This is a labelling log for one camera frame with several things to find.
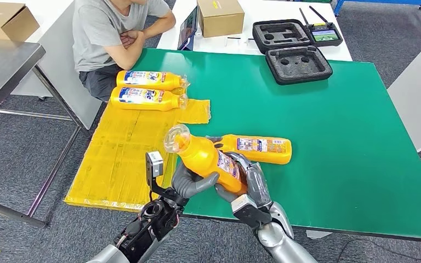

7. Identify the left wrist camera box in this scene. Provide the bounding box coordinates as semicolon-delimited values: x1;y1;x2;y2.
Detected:
145;151;164;198

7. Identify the orange detergent bottle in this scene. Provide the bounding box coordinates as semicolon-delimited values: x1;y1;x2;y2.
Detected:
163;124;249;195
116;70;190;92
207;134;293;165
109;85;190;112

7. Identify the open black foam case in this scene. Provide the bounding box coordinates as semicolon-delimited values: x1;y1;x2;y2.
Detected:
252;19;334;86

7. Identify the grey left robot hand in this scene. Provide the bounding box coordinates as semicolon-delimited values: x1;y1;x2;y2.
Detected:
171;161;221;199

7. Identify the dark tablet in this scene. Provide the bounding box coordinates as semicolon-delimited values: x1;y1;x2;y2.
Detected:
177;5;199;51

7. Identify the plain cardboard box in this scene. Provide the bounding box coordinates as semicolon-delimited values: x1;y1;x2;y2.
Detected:
0;1;40;42

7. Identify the long white table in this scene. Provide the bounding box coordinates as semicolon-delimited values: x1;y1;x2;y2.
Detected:
156;0;354;62

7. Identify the steel table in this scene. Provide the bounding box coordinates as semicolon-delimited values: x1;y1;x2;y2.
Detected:
0;37;92;230

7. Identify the yellow plastic sheet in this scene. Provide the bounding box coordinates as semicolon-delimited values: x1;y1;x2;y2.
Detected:
63;87;212;213

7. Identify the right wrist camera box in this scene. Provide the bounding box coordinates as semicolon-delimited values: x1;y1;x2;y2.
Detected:
231;195;273;230

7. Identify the small clear plastic item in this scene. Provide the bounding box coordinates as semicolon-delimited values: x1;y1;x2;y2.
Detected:
224;35;255;48

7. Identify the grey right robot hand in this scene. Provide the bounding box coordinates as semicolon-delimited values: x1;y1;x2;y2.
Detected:
214;152;274;210

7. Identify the black remote controller with screen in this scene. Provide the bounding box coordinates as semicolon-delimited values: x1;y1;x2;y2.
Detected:
299;5;344;48

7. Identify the seated person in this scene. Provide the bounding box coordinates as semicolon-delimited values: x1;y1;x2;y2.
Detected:
72;0;177;102

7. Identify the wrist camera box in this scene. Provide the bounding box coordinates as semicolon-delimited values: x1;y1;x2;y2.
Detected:
145;151;164;198
231;195;273;230

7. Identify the blue metal rack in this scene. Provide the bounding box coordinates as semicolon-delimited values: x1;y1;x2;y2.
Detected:
333;0;421;17

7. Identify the cardboard box with yellow label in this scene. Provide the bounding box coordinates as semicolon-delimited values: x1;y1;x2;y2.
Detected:
197;0;246;38

